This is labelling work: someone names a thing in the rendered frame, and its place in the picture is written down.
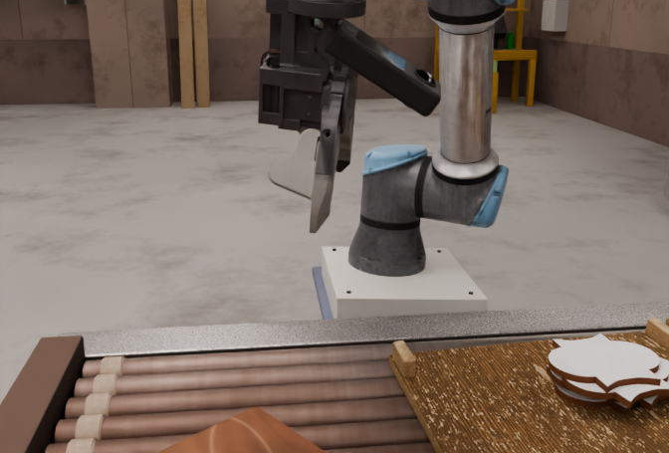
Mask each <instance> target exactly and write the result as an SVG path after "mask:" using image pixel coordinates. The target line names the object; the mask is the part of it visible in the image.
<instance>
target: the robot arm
mask: <svg viewBox="0 0 669 453"><path fill-rule="evenodd" d="M514 1H515V0H427V2H428V16H429V17H430V18H431V19H432V20H433V21H434V22H435V23H436V24H438V40H439V82H438V81H436V80H435V79H434V78H433V77H432V75H431V74H429V73H428V72H426V71H424V70H420V69H418V68H417V67H415V66H414V65H412V64H411V63H409V62H408V61H406V60H405V59H403V58H402V57H400V56H399V55H397V54H396V53H394V52H393V51H391V50H390V49H388V48H387V47H386V46H384V45H383V44H381V43H380V42H378V41H377V40H375V39H374V38H372V37H371V36H369V35H368V34H366V33H365V32H363V31H362V30H360V29H359V28H357V27H356V26H354V25H353V24H351V23H350V22H348V21H347V20H345V19H347V18H357V17H361V16H363V15H365V8H366V0H266V13H270V42H269V50H268V51H266V52H265V53H264V54H263V55H262V58H261V66H260V70H259V112H258V123H264V124H272V125H277V126H278V128H279V129H288V130H296V131H297V132H298V133H299V134H300V136H299V139H298V144H297V149H296V151H295V152H294V154H292V155H290V156H287V157H284V158H281V159H278V160H275V161H274V162H272V164H271V165H270V168H269V178H270V180H271V181H272V182H273V183H274V184H275V185H277V186H280V187H282V188H284V189H287V190H289V191H291V192H294V193H296V194H298V195H301V196H303V197H305V198H308V199H310V200H312V205H311V217H310V233H317V232H318V230H319V229H320V228H321V226H322V225H323V224H324V222H325V221H326V220H327V218H328V217H329V216H330V213H331V202H332V196H333V191H334V182H335V170H336V172H342V171H343V170H344V169H345V168H347V167H348V166H349V165H350V160H351V149H352V138H353V125H354V109H355V101H356V93H357V77H358V74H360V75H361V76H363V77H364V78H366V79H367V80H369V81H371V82H372V83H374V84H375V85H377V86H378V87H380V88H381V89H383V90H384V91H386V92H387V93H389V94H390V95H392V96H393V97H395V98H396V99H398V100H399V101H401V102H402V103H403V104H404V105H405V106H406V107H408V108H410V109H413V110H414V111H416V112H417V113H419V114H421V115H423V116H429V115H431V113H432V112H433V111H434V109H435V108H436V107H437V105H438V104H439V103H440V147H439V148H438V149H436V151H435V152H434V153H433V156H428V155H427V154H428V151H427V148H426V147H425V146H423V145H416V144H397V145H387V146H381V147H376V148H373V149H371V150H370V151H369V152H368V153H367V154H366V155H365V158H364V166H363V172H362V190H361V204H360V219H359V225H358V227H357V230H356V232H355V234H354V237H353V239H352V242H351V244H350V247H349V250H348V262H349V264H350V265H351V266H353V267H354V268H356V269H358V270H360V271H362V272H364V273H367V274H371V275H377V276H384V277H405V276H412V275H415V274H418V273H420V272H422V271H423V270H424V269H425V264H426V253H425V249H424V245H423V241H422V236H421V232H420V219H421V218H425V219H431V220H437V221H443V222H449V223H455V224H461V225H467V226H468V227H472V226H473V227H481V228H488V227H490V226H492V225H493V224H494V222H495V220H496V218H497V215H498V212H499V209H500V205H501V202H502V198H503V195H504V191H505V187H506V183H507V178H508V173H509V169H508V167H507V166H504V165H503V164H500V165H499V155H498V153H497V151H496V150H495V149H494V148H493V147H491V122H492V93H493V66H494V37H495V22H496V21H497V20H499V19H500V18H501V17H502V16H503V15H504V14H505V12H506V6H507V5H509V4H512V3H513V2H514ZM316 19H320V20H321V21H322V22H323V26H322V27H320V26H319V25H317V23H316ZM267 53H269V56H268V57H267V58H266V55H267ZM263 59H264V65H263ZM269 66H272V67H271V68H268V67H269ZM318 142H319V150H318V157H317V161H316V154H317V148H318Z"/></svg>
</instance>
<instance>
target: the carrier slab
mask: <svg viewBox="0 0 669 453"><path fill-rule="evenodd" d="M604 336H605V337H606V338H608V339H609V340H611V341H614V340H619V341H628V342H633V343H636V344H640V345H642V346H645V347H647V348H649V349H651V350H652V351H654V352H655V353H656V354H657V355H658V357H661V358H664V359H666V360H668V361H669V351H668V350H667V349H666V348H664V347H663V346H661V345H660V344H659V343H657V342H656V341H655V340H653V339H652V338H651V337H649V336H648V335H646V334H645V331H644V332H634V333H623V334H612V335H604ZM554 349H556V348H555V347H553V340H538V341H527V342H516V343H506V344H495V345H484V346H473V347H463V348H452V349H441V350H430V351H421V352H413V353H412V354H413V356H414V358H415V359H416V371H415V377H410V378H404V377H403V376H402V374H401V373H400V371H399V369H398V367H397V365H396V363H395V361H394V359H393V358H392V354H391V355H390V356H389V365H390V367H391V369H392V371H393V373H394V374H395V376H396V378H397V380H398V382H399V384H400V386H401V388H402V389H403V391H404V393H405V395H406V397H407V399H408V401H409V403H410V405H411V406H412V408H413V410H414V412H415V414H416V416H417V418H418V420H419V421H420V423H421V425H422V427H423V429H424V431H425V433H426V435H427V436H428V438H429V440H430V442H431V444H432V446H433V448H434V450H435V452H436V453H669V398H666V399H663V400H660V401H658V402H656V403H655V404H654V405H653V407H652V409H651V411H650V410H649V409H647V408H645V407H644V406H642V405H640V404H639V403H637V402H635V403H634V404H633V405H632V406H631V408H630V409H629V408H628V409H627V412H626V415H625V414H623V413H622V412H620V411H618V410H616V409H614V408H612V407H610V406H606V407H601V408H589V407H582V406H578V405H575V404H572V403H570V402H568V401H566V400H564V399H562V398H561V397H560V396H559V395H558V394H557V393H556V391H555V383H554V381H553V380H552V379H551V377H550V374H549V373H547V365H548V362H549V354H550V352H551V350H554Z"/></svg>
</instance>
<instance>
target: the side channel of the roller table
mask: <svg viewBox="0 0 669 453"><path fill-rule="evenodd" d="M85 362H86V356H85V347H84V338H83V336H68V337H49V338H41V339H40V340H39V342H38V343H37V345H36V347H35V348H34V350H33V352H32V353H31V355H30V357H29V358H28V360H27V361H26V363H25V365H24V366H23V368H22V370H21V371H20V373H19V375H18V376H17V378H16V379H15V381H14V383H13V384H12V386H11V388H10V389H9V391H8V392H7V394H6V396H5V397H4V399H3V401H2V402H1V404H0V453H45V451H46V448H47V447H48V446H49V444H55V431H56V427H57V424H58V422H59V421H60V420H61V419H65V411H66V405H67V401H68V400H69V399H70V398H73V397H74V393H75V385H76V381H77V380H78V379H79V378H83V368H84V364H85Z"/></svg>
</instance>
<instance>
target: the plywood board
mask: <svg viewBox="0 0 669 453"><path fill-rule="evenodd" d="M156 453H327V452H325V451H324V450H322V449H321V448H319V447H318V446H316V445H315V444H313V443H312V442H310V441H309V440H307V439H306V438H304V437H303V436H301V435H300V434H298V433H297V432H295V431H294V430H292V429H291V428H289V427H288V426H286V425H285V424H283V423H282V422H280V421H279V420H278V419H276V418H275V417H273V416H272V415H270V414H269V413H267V412H266V411H264V410H263V409H261V408H260V407H258V406H254V407H252V408H250V409H248V410H246V411H244V412H242V413H239V414H237V415H235V416H233V417H231V418H229V419H227V420H224V421H222V422H220V423H218V424H216V425H214V426H212V427H210V428H207V429H205V430H203V431H201V432H199V433H197V434H195V435H192V436H190V437H188V438H186V439H184V440H182V441H180V442H178V443H175V444H173V445H171V446H169V447H167V448H165V449H163V450H161V451H158V452H156Z"/></svg>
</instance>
